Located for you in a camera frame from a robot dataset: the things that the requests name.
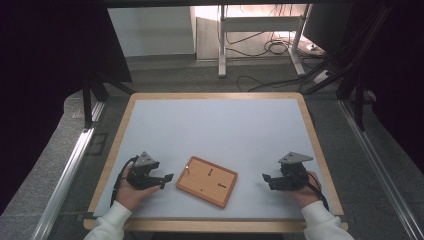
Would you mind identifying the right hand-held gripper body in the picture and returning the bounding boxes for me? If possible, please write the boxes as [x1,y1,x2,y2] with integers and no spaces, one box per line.
[269,151,314,192]

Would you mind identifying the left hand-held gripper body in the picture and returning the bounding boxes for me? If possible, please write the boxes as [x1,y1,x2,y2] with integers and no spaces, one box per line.
[126,151,167,191]

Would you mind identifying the wooden board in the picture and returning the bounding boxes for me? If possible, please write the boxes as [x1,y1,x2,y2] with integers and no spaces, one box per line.
[175,155,239,209]

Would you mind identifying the person's right hand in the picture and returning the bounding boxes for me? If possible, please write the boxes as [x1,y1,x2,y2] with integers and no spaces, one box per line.
[289,170,323,210]

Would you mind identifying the person's left hand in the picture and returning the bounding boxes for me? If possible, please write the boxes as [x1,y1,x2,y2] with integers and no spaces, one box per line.
[114,173,161,212]

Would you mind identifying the black metal stand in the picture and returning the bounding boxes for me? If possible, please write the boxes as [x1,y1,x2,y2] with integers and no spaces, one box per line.
[301,3,396,132]
[81,71,137,130]

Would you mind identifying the white power strip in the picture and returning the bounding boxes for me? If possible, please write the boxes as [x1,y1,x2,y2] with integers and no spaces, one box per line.
[312,69,334,85]

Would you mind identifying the black curtain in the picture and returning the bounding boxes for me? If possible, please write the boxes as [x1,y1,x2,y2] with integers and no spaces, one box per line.
[346,0,424,164]
[0,0,134,216]

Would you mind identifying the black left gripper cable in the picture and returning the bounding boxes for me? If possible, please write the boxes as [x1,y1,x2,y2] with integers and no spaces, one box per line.
[109,155,140,208]

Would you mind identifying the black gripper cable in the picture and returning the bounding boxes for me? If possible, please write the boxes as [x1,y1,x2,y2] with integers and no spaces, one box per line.
[109,155,140,208]
[306,171,331,212]

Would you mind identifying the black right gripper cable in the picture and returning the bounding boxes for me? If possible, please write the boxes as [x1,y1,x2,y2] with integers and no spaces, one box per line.
[306,171,331,212]

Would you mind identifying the aluminium rail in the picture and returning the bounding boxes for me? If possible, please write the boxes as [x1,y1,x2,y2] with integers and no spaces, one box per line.
[30,99,107,240]
[337,99,424,240]

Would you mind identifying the black floor cables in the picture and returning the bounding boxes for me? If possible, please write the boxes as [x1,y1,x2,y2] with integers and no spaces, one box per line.
[224,31,338,94]

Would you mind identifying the white wall panel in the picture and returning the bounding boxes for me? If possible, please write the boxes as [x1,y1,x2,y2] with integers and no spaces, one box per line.
[107,6,197,58]

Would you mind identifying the white desk frame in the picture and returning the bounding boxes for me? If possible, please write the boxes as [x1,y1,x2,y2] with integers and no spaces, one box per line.
[217,3,314,79]

